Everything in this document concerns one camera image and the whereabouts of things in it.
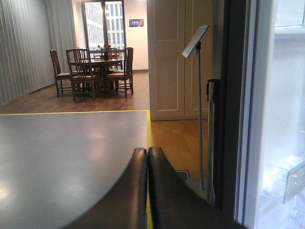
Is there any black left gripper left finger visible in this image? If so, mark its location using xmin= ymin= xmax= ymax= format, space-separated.
xmin=64 ymin=148 xmax=148 ymax=229

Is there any grey vertical curtain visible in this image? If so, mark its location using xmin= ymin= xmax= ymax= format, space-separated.
xmin=0 ymin=0 xmax=77 ymax=104

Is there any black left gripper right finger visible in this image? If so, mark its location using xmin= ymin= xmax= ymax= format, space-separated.
xmin=148 ymin=146 xmax=244 ymax=229

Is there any right wooden chair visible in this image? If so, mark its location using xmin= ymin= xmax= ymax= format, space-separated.
xmin=106 ymin=47 xmax=133 ymax=98

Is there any chrome barrier post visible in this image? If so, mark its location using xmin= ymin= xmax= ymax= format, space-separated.
xmin=207 ymin=79 xmax=221 ymax=207

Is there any round wooden dining table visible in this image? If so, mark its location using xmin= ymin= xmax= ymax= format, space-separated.
xmin=85 ymin=58 xmax=123 ymax=92

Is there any left wooden chair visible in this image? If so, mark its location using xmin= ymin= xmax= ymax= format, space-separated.
xmin=50 ymin=49 xmax=72 ymax=97

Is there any vase with red flowers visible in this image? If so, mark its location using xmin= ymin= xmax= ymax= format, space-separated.
xmin=103 ymin=43 xmax=111 ymax=60

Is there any white panelled cupboard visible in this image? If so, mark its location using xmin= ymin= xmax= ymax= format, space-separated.
xmin=147 ymin=0 xmax=213 ymax=121

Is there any front wooden chair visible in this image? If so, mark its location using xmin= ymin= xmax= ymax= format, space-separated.
xmin=66 ymin=48 xmax=100 ymax=102

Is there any silver sign stand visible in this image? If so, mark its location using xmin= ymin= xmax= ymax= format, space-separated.
xmin=182 ymin=24 xmax=210 ymax=194

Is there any wooden chair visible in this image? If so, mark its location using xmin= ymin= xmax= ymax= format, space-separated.
xmin=50 ymin=49 xmax=72 ymax=97
xmin=106 ymin=47 xmax=133 ymax=98
xmin=66 ymin=48 xmax=100 ymax=102

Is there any blue wall sign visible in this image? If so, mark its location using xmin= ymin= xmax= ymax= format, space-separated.
xmin=129 ymin=19 xmax=144 ymax=27

